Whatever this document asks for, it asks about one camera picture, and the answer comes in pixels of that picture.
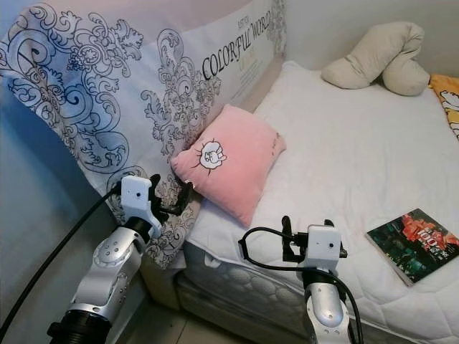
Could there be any dark red cover book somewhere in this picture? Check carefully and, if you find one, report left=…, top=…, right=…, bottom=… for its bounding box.
left=366, top=208, right=459, bottom=287

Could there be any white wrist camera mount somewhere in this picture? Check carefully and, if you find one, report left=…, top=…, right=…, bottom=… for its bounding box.
left=306, top=225, right=342, bottom=272
left=120, top=175, right=160, bottom=224

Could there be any white quilted mattress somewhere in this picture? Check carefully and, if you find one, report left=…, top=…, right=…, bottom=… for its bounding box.
left=176, top=60, right=459, bottom=344

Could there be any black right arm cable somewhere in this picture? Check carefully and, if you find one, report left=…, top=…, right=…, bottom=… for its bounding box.
left=238, top=226, right=366, bottom=344

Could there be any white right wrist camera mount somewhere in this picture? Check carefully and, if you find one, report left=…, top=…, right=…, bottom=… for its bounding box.
left=306, top=225, right=342, bottom=272

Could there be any beige curved pillow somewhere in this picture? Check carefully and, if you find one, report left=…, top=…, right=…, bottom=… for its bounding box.
left=320, top=21, right=432, bottom=97

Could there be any white scroll print headboard cover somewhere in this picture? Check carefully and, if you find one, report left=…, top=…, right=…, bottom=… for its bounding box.
left=0, top=0, right=288, bottom=270

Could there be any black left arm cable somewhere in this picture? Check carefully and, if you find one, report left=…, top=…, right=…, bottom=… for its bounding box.
left=0, top=184, right=125, bottom=342

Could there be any pink cartoon pillow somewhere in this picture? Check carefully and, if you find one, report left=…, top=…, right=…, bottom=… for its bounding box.
left=169, top=103, right=288, bottom=229

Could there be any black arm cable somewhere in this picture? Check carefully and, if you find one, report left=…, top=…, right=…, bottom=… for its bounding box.
left=0, top=184, right=125, bottom=342
left=238, top=226, right=366, bottom=344

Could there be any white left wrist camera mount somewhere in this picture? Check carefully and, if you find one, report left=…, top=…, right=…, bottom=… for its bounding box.
left=120, top=175, right=160, bottom=224

